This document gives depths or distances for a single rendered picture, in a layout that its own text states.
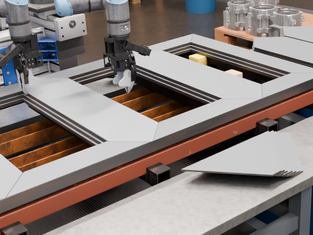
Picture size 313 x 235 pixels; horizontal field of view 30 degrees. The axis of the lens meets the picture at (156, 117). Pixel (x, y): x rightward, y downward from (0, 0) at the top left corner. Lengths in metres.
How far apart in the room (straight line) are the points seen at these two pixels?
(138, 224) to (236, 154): 0.39
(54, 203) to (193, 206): 0.36
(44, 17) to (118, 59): 0.72
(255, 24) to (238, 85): 2.95
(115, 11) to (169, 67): 0.43
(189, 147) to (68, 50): 0.98
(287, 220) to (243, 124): 0.56
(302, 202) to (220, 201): 0.80
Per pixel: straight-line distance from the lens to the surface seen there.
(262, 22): 4.94
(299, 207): 2.32
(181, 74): 2.15
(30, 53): 2.06
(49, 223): 1.91
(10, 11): 2.01
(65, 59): 2.57
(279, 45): 2.45
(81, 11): 1.98
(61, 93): 2.07
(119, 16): 1.90
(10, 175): 1.57
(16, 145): 2.08
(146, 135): 1.69
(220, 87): 2.01
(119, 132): 1.72
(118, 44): 1.94
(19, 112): 2.42
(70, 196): 1.57
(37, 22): 2.64
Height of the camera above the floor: 1.58
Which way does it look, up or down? 24 degrees down
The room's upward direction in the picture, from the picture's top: 4 degrees counter-clockwise
